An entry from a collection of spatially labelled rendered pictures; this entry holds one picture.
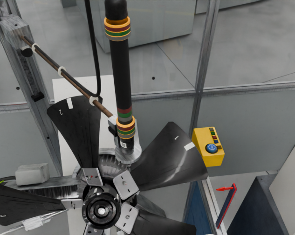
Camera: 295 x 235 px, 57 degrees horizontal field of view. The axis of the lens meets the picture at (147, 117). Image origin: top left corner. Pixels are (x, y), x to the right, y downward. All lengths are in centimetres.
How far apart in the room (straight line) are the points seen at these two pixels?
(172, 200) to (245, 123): 84
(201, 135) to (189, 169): 39
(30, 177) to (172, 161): 52
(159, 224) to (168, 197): 128
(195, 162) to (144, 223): 27
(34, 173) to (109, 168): 28
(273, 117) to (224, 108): 38
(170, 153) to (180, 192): 141
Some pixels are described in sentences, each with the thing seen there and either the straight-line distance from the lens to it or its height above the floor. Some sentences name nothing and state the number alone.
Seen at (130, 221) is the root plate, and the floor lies 113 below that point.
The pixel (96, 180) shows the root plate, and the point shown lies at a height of 125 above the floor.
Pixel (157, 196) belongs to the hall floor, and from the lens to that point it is 227.
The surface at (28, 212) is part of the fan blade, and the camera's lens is 101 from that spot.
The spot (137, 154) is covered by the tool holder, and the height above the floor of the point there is 144.
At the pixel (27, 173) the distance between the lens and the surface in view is 110.
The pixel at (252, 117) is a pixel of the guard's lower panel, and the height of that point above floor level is 74.
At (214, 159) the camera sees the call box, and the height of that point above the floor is 104.
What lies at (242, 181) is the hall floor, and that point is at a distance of 247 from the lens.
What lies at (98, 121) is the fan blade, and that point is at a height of 142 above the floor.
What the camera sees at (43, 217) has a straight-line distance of 106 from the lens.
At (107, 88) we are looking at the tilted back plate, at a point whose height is 132.
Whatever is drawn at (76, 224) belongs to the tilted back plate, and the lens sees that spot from 122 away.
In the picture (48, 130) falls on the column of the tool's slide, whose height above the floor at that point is 94.
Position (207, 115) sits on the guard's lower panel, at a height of 80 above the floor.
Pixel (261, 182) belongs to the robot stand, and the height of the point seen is 93.
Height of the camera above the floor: 201
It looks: 46 degrees down
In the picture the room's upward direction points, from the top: straight up
